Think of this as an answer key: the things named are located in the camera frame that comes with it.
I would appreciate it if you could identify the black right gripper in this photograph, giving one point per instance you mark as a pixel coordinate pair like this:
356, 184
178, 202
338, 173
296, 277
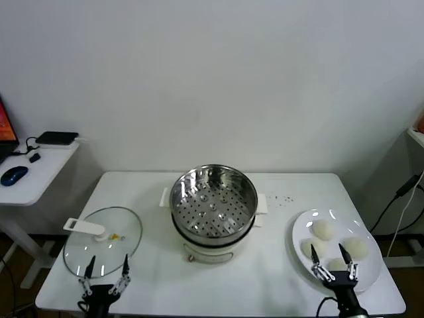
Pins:
341, 282

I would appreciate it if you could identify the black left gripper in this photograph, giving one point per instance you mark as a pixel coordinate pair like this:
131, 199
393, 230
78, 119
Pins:
98, 295

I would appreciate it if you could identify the white steamed baozi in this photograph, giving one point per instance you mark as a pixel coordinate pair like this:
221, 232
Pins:
357, 248
322, 246
336, 264
323, 229

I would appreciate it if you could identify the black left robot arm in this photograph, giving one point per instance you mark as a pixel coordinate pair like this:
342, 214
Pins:
98, 312

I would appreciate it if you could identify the stainless steel steamer basket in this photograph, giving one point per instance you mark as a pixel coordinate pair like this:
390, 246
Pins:
185, 185

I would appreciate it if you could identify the white oval plate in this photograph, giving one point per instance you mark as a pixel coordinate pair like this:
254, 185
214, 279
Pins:
367, 275

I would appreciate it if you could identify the cream cooking pot with logo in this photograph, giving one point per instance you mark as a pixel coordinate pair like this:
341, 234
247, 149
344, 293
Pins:
256, 221

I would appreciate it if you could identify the cream cooker base with knob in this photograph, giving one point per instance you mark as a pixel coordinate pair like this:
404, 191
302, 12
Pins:
208, 254

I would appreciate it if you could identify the white side desk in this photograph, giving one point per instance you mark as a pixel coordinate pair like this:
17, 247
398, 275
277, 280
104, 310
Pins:
39, 179

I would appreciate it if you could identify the flat white box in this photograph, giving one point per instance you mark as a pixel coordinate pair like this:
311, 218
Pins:
71, 145

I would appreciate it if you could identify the blue computer mouse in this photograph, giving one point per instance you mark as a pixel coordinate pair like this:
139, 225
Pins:
14, 175

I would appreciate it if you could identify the small black adapter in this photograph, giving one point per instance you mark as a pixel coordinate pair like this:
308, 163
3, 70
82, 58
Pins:
34, 157

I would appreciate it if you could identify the flat black box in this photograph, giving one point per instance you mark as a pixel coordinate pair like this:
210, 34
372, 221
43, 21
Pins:
56, 137

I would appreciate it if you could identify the white shelf desk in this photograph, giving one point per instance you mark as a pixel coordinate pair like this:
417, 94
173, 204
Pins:
416, 136

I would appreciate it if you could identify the orange object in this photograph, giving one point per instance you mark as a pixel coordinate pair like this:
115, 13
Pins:
420, 125

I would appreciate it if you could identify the laptop screen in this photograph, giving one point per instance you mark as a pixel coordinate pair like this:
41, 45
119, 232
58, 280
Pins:
5, 126

